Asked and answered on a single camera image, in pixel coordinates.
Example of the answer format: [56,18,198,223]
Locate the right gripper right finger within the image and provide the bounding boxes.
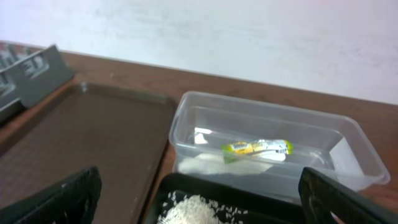
[298,167,397,224]

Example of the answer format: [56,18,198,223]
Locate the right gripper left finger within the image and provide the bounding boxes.
[1,166,102,224]

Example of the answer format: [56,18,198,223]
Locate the green snack wrapper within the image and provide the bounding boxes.
[221,139,294,163]

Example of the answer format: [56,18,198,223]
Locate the white napkin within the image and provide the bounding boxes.
[177,153,272,175]

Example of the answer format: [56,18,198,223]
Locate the clear plastic waste bin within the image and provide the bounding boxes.
[169,91,391,203]

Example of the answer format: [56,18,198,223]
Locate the black waste tray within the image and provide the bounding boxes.
[139,173,305,224]

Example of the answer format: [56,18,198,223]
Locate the grey plastic dishwasher rack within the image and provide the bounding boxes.
[1,44,74,123]

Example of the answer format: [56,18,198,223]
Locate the dark brown serving tray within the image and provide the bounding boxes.
[1,83,175,223]

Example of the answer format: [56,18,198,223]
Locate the spilled rice food scraps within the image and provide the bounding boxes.
[157,190,249,224]

